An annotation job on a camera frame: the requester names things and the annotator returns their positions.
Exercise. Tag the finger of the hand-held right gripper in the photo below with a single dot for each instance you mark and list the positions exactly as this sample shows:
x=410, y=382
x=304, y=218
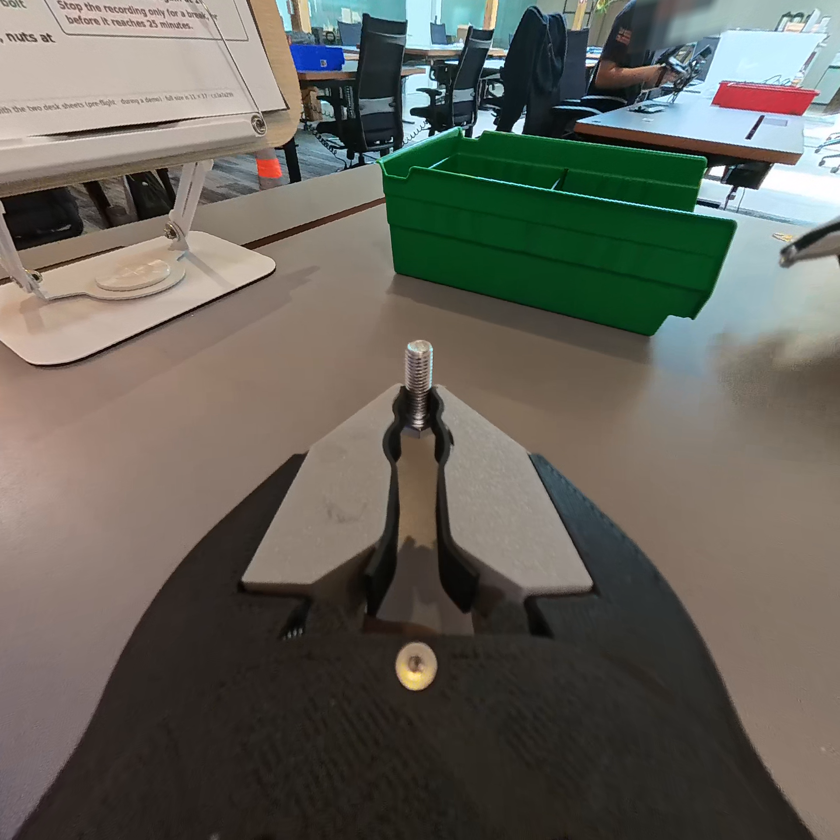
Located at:
x=823, y=233
x=820, y=250

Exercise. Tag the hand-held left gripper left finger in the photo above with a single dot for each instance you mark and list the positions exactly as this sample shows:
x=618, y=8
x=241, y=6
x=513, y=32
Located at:
x=321, y=518

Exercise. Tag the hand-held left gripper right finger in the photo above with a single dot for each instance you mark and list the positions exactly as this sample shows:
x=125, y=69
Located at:
x=512, y=518

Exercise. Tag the green plastic bin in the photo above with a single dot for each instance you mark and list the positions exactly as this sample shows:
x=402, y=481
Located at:
x=525, y=262

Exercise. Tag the small red bin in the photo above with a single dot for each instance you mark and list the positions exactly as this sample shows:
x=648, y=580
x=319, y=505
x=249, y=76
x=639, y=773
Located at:
x=761, y=98

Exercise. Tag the grey side desk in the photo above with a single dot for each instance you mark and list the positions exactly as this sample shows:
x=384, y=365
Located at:
x=689, y=128

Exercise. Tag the black bin divider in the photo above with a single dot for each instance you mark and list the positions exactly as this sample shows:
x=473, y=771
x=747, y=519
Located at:
x=560, y=180

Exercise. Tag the black hanging jacket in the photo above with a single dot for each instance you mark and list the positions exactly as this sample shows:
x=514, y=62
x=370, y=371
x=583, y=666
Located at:
x=535, y=59

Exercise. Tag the orange traffic cone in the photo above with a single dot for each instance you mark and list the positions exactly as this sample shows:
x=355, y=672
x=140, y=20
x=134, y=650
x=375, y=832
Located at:
x=269, y=169

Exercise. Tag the black office chair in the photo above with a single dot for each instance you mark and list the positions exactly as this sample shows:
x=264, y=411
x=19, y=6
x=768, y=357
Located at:
x=469, y=79
x=377, y=85

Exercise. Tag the small blue bin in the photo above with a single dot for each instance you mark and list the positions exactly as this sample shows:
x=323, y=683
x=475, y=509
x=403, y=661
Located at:
x=315, y=58

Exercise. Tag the printed instruction sheet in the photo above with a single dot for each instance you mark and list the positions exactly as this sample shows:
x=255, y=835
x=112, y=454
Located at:
x=131, y=65

